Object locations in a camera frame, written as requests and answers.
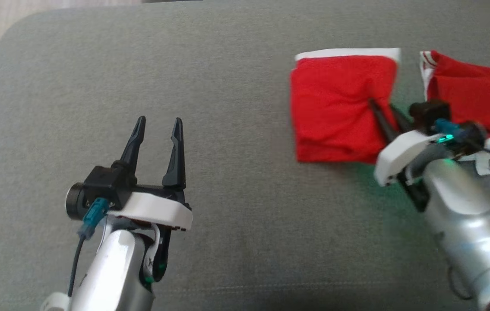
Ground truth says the red jersey number 23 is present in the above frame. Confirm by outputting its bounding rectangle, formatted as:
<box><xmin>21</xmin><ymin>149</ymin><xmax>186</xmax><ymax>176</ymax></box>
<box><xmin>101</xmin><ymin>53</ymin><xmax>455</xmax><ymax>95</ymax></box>
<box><xmin>420</xmin><ymin>51</ymin><xmax>490</xmax><ymax>175</ymax></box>

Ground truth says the red shorts white stripe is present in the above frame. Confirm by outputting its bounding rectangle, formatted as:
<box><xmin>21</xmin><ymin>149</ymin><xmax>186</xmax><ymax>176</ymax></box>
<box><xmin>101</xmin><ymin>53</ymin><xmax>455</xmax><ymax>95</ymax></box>
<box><xmin>290</xmin><ymin>48</ymin><xmax>401</xmax><ymax>164</ymax></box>

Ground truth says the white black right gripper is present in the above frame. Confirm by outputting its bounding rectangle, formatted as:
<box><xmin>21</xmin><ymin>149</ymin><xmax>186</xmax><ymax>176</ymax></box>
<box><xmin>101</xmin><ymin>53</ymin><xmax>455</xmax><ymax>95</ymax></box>
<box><xmin>368</xmin><ymin>98</ymin><xmax>442</xmax><ymax>187</ymax></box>

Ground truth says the yellow and grey sofa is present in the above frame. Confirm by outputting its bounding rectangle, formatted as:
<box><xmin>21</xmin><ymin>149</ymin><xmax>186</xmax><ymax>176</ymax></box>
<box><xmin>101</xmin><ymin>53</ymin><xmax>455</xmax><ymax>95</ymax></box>
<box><xmin>0</xmin><ymin>0</ymin><xmax>490</xmax><ymax>311</ymax></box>

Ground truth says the left black cable teal plug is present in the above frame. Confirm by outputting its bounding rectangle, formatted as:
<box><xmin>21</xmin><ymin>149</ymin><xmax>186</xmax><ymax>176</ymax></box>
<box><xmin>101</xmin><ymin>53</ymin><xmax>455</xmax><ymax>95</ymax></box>
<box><xmin>68</xmin><ymin>198</ymin><xmax>111</xmax><ymax>298</ymax></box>

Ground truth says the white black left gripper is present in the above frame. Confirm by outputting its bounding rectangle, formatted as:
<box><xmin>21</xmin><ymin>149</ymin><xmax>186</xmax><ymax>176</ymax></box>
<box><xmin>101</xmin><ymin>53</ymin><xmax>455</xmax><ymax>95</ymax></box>
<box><xmin>106</xmin><ymin>115</ymin><xmax>194</xmax><ymax>232</ymax></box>

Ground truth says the right black cable teal plug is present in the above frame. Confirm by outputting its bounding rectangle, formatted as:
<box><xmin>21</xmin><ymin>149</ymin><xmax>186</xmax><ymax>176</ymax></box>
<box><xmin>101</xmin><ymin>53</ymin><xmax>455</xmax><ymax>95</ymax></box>
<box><xmin>435</xmin><ymin>119</ymin><xmax>490</xmax><ymax>161</ymax></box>

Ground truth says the black cable teal plug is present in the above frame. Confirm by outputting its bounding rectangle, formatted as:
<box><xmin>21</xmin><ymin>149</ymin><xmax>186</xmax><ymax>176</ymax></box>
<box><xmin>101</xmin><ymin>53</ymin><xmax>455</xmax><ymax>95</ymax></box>
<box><xmin>435</xmin><ymin>119</ymin><xmax>490</xmax><ymax>161</ymax></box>
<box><xmin>68</xmin><ymin>198</ymin><xmax>111</xmax><ymax>298</ymax></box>

